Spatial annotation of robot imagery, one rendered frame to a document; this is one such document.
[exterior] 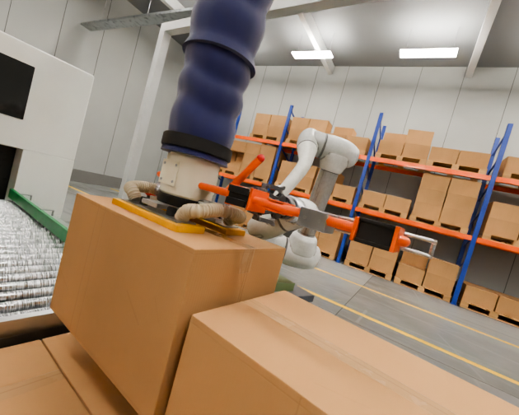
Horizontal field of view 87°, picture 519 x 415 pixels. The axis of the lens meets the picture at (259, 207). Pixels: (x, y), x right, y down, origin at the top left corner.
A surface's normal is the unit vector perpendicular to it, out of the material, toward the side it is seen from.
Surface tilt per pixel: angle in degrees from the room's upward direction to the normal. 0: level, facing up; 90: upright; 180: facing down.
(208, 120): 74
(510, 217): 90
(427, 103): 90
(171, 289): 90
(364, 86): 90
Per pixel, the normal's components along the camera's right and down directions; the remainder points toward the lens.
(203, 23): -0.44, 0.11
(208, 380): -0.56, -0.11
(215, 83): 0.32, -0.22
